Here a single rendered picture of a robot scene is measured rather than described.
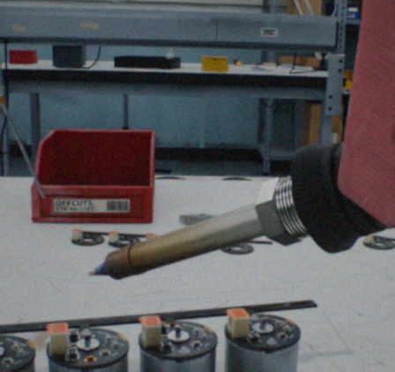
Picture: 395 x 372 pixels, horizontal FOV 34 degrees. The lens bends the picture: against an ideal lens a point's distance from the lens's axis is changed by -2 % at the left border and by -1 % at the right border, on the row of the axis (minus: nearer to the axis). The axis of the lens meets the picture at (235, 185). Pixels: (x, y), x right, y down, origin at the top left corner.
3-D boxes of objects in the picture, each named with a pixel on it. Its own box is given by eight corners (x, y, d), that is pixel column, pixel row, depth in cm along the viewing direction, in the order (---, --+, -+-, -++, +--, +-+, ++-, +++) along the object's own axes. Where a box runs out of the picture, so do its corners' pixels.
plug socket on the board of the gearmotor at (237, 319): (256, 336, 21) (257, 316, 21) (230, 338, 21) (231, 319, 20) (249, 325, 22) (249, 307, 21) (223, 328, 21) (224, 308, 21)
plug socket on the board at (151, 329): (169, 345, 20) (169, 324, 20) (142, 347, 20) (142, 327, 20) (165, 333, 21) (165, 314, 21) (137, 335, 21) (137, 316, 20)
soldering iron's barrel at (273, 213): (104, 301, 17) (316, 241, 14) (84, 247, 17) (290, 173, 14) (137, 285, 19) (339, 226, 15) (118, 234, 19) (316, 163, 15)
